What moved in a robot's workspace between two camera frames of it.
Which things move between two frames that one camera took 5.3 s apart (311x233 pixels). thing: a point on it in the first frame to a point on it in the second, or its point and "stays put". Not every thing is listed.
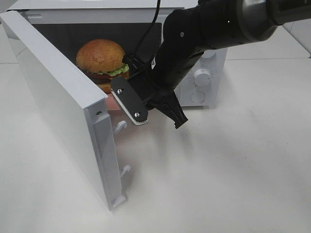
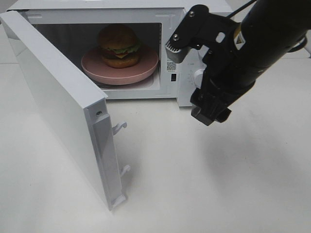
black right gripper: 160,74 to 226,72
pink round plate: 112,105 to 94,67
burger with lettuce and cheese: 102,60 to 119,46
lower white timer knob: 202,78 stays put
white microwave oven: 137,26 stays put
